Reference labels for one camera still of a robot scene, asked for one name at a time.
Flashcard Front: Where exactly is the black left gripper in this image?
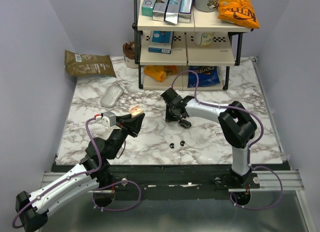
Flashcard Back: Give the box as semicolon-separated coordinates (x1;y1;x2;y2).
107;111;146;161

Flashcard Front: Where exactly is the beige earbud charging case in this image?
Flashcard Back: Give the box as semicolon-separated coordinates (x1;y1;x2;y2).
129;105;144;117

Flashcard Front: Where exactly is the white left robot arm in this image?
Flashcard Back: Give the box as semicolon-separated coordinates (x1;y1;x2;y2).
11;111;145;232

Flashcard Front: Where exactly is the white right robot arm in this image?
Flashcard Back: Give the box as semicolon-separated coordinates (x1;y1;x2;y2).
161;87;257;188

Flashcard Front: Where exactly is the black earbud charging case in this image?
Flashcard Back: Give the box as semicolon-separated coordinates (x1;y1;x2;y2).
178;119;192;129

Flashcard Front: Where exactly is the orange snack bag bottom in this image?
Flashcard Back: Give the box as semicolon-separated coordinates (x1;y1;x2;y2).
143;65;178;82

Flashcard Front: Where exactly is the blue Doritos bag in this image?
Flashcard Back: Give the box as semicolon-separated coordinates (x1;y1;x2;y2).
187;66;221;88

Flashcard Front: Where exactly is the three-tier beige shelf rack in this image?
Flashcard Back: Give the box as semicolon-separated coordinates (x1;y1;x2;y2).
132;0;251;90

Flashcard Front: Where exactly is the blue box middle shelf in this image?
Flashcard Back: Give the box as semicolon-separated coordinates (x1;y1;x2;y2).
148;30;174;54

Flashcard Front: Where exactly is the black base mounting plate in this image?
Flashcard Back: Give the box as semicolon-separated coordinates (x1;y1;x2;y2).
51;163;292;201

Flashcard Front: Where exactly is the brown lidded cup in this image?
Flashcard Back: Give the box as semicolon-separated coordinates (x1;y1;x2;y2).
122;41;139;69

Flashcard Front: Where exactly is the brown snack bag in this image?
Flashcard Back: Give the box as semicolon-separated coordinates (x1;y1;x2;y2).
64;50;116;77

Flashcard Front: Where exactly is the blue white toothpaste box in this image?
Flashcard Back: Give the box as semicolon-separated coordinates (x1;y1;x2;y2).
178;0;194;23

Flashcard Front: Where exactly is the silver blue toothpaste box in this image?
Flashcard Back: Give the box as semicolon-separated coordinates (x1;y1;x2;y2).
164;0;182;25

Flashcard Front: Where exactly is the teal toothpaste box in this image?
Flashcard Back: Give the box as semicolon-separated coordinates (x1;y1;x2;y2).
141;0;157;17

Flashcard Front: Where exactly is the white printed mug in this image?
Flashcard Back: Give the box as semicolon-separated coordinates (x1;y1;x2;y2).
194;0;219;13

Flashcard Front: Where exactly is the orange chips bag top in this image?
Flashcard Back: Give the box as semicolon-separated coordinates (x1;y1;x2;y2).
217;0;260;29

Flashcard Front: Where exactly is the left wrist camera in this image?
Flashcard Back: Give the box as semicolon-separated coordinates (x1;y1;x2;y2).
101;111;117;128

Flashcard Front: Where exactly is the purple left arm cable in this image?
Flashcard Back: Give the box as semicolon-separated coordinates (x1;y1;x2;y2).
11;114;142;229

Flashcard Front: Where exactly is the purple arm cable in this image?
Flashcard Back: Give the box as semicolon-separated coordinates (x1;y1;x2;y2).
171;70;284;210
11;114;142;229

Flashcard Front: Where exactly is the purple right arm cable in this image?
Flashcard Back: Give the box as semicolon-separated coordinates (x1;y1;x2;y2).
171;70;284;210

